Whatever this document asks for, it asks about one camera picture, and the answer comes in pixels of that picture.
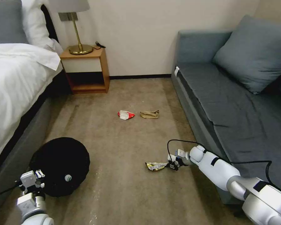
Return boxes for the yellow silver wrapper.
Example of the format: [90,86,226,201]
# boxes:
[145,162,170,172]

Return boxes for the black round trash bin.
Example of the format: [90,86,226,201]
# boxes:
[29,137,90,198]

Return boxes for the crumpled brown paper bag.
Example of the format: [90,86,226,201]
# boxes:
[140,110,160,119]

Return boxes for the red white snack wrapper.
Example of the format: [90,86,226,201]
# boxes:
[117,109,136,120]

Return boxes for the grey blue sofa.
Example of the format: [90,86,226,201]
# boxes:
[170,29,281,206]

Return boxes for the white bed duvet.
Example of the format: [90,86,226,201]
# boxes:
[0,43,64,177]

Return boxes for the black baseboard strip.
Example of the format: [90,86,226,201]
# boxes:
[109,74,173,80]

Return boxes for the wooden nightstand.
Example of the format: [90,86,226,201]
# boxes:
[59,45,110,95]

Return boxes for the grey blue sofa cushion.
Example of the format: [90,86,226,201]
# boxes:
[212,14,281,95]

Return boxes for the brass table lamp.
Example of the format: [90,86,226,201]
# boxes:
[48,0,94,56]

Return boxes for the white pillow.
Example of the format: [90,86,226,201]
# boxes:
[21,0,64,54]

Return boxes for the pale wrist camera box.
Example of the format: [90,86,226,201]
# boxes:
[20,171,37,187]

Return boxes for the grey bed frame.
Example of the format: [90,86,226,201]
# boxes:
[0,69,72,213]

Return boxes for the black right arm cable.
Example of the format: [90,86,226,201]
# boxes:
[167,139,273,184]

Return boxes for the dark headboard wall panel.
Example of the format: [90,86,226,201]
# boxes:
[40,4,60,45]

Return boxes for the metal wall switch plate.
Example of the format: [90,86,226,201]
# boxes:
[58,12,79,22]

